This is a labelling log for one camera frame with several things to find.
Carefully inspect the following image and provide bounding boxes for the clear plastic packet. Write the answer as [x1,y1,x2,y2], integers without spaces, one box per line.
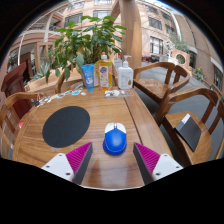
[104,88,135,99]

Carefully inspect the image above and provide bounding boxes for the black round mouse pad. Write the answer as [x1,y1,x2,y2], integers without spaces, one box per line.
[41,105,91,149]

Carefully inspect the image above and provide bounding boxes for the dark red wooden lectern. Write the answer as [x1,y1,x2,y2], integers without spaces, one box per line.
[0,60,34,119]

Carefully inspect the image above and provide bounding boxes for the blue and white computer mouse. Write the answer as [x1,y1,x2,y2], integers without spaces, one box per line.
[102,122,128,156]

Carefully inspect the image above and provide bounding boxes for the wooden planter with agave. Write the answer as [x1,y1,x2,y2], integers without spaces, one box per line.
[23,61,56,93]

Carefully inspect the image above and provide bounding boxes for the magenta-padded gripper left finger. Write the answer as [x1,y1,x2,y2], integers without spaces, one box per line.
[41,142,94,186]

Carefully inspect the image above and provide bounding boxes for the wooden armchair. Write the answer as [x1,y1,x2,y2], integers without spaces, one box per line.
[132,61,192,116]
[154,87,224,168]
[0,91,46,161]
[54,64,84,95]

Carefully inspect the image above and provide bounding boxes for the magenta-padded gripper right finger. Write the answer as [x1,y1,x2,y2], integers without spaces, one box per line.
[133,142,184,186]

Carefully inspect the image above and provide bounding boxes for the yellow liquid soap bottle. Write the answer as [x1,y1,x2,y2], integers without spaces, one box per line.
[96,52,114,92]

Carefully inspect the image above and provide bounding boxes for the large green potted plant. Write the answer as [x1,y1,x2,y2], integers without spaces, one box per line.
[44,14,128,85]

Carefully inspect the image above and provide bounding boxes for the yellow flowering potted plant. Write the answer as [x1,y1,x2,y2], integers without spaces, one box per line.
[194,66,204,82]

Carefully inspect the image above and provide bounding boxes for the white pump bottle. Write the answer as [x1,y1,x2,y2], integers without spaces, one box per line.
[117,54,135,90]

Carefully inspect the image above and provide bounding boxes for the black flat box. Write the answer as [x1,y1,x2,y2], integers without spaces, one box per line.
[174,113,203,153]

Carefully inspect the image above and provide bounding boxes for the dark parked car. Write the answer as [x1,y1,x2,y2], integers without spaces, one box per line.
[141,54,160,64]

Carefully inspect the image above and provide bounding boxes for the blue squeeze tube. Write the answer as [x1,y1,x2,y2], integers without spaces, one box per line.
[80,63,96,93]

